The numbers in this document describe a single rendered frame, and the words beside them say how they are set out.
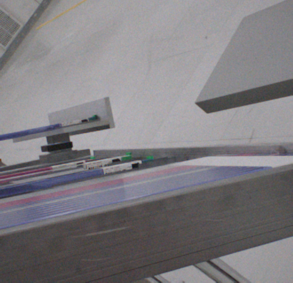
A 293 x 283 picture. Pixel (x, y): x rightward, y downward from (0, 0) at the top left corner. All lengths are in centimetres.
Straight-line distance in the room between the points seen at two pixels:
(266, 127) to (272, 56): 114
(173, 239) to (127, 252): 4
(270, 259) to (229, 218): 136
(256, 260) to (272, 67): 87
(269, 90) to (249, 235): 64
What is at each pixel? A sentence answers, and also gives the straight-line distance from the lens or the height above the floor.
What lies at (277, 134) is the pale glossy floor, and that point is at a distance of 230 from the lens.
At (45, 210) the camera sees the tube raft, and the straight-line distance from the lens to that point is 58.
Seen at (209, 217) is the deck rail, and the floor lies 84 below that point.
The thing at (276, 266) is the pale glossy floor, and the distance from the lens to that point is 190.
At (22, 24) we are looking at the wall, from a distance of 908.
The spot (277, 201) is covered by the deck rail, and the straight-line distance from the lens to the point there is 60.
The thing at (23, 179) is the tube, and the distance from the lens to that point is 100.
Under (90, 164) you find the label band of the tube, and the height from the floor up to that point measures 79.
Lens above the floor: 111
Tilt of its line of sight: 21 degrees down
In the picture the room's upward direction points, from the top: 52 degrees counter-clockwise
